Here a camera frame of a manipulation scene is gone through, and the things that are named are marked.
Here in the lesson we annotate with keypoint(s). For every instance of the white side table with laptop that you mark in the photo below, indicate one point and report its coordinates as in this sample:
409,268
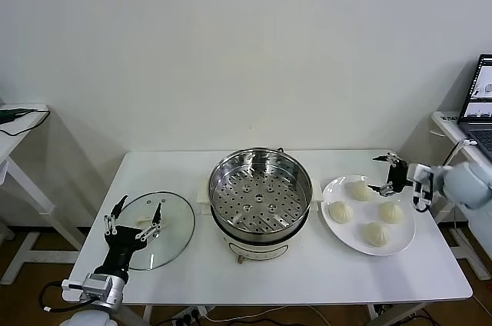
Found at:
447,128

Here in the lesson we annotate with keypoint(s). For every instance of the round glass pot lid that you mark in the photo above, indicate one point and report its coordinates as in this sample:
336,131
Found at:
173,233

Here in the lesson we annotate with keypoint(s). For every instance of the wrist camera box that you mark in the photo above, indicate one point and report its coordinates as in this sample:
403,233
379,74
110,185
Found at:
421,178
94,283

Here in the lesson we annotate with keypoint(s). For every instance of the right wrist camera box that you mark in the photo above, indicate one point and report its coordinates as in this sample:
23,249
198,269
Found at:
421,178

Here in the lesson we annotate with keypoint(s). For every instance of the white steamed baozi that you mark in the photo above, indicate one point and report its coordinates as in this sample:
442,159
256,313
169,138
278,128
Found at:
377,234
361,190
341,212
391,212

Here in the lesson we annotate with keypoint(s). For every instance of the white ceramic plate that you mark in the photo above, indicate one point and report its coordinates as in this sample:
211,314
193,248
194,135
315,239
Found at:
353,237

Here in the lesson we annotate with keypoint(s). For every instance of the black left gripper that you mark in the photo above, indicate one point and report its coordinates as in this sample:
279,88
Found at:
119,249

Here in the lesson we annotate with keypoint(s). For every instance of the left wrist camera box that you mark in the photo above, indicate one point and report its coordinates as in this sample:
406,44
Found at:
94,283

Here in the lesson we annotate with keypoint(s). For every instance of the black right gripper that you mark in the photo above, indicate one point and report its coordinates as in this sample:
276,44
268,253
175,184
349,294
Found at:
397,176

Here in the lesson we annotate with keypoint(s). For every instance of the green hand tool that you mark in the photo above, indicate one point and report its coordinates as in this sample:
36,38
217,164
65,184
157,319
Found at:
7,114

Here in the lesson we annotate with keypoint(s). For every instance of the grey open laptop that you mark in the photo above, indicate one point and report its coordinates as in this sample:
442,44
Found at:
480,84

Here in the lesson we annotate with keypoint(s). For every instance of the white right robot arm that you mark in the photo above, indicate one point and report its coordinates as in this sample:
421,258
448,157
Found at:
465,183

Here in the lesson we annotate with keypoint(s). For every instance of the white power strip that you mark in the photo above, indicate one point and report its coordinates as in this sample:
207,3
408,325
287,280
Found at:
190,315

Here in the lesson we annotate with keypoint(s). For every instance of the perforated steel steamer basket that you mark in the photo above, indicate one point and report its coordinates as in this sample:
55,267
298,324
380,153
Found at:
227,172

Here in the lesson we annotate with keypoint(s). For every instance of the white printed label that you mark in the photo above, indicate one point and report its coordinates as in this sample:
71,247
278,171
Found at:
449,118

